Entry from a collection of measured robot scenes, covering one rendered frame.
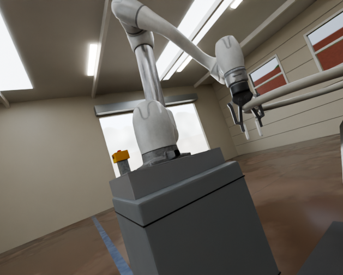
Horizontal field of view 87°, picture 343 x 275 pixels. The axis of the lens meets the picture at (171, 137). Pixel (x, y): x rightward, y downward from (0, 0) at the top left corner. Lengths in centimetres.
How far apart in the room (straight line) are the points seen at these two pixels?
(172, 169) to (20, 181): 623
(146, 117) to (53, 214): 602
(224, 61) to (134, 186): 60
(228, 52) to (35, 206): 634
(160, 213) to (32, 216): 620
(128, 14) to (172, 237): 94
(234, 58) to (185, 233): 66
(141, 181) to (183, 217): 16
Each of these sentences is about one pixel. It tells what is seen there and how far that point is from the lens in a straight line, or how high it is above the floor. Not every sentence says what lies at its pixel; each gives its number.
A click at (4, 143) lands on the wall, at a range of 695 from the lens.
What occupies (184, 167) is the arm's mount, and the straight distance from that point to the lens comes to 63.
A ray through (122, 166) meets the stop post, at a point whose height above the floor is 95.
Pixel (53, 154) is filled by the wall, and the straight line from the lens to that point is 666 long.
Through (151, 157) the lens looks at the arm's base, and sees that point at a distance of 68.
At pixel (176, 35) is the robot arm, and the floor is 142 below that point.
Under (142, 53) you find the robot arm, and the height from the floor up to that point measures 147.
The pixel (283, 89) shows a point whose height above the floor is 97.
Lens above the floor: 88
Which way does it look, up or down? 7 degrees up
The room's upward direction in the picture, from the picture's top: 18 degrees counter-clockwise
